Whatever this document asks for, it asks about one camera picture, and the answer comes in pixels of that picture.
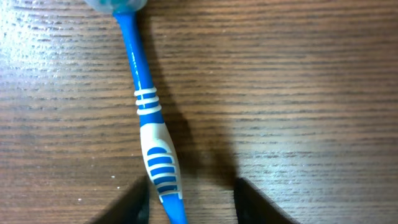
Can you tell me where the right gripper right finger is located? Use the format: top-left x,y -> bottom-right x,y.
233,178 -> 299,224

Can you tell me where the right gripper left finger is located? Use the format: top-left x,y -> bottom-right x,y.
89,177 -> 150,224

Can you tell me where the blue white toothbrush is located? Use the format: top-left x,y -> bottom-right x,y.
86,0 -> 188,224

